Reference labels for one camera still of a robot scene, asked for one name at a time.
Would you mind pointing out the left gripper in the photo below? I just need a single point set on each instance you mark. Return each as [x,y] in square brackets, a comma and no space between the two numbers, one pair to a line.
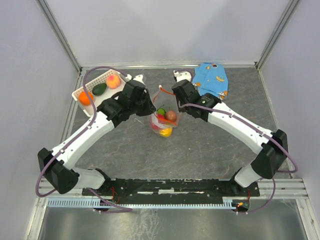
[150,108]

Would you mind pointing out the green watermelon toy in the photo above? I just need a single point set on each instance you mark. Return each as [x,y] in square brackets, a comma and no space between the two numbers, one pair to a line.
[161,112]

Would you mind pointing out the clear zip top bag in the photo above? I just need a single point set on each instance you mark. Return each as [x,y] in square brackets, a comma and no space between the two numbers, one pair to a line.
[167,100]

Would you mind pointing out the brown egg toy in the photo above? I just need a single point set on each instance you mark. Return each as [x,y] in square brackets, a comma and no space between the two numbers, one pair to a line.
[171,115]

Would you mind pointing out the yellow lemon toy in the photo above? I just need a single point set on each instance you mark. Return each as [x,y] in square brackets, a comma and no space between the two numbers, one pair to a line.
[166,132]

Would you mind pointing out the orange toy fruit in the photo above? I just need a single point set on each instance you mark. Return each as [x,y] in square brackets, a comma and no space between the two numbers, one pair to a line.
[84,99]

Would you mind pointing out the red apple toy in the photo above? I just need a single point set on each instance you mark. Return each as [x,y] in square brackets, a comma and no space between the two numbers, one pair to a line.
[160,118]

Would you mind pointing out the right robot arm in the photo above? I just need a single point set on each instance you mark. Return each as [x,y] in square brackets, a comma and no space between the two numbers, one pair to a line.
[270,147]

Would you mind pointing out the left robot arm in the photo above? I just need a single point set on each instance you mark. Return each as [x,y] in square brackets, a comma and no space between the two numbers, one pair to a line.
[58,164]

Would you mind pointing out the peach toy fruit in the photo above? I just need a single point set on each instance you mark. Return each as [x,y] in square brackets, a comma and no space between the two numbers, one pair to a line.
[113,81]

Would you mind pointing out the dark green avocado toy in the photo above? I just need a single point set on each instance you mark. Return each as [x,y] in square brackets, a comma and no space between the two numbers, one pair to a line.
[99,89]

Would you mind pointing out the white plastic basket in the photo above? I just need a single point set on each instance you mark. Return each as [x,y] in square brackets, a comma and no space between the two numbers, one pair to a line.
[88,110]

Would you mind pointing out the blue patterned cloth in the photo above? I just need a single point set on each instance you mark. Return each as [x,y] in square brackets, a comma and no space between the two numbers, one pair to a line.
[211,78]

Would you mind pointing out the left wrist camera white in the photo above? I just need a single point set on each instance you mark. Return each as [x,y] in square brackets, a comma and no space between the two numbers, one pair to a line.
[138,78]

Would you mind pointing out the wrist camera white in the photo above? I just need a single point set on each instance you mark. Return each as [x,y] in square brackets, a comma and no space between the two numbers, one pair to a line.
[180,75]
[138,78]

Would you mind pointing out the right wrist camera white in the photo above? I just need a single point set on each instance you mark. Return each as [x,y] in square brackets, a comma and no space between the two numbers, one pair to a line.
[180,75]

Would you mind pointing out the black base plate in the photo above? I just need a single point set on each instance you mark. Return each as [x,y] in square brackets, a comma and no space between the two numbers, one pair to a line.
[174,191]

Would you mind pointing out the light blue cable duct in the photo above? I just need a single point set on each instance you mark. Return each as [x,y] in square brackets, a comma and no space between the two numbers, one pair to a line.
[95,203]

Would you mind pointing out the aluminium frame rail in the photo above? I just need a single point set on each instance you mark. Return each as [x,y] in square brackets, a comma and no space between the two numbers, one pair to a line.
[284,189]

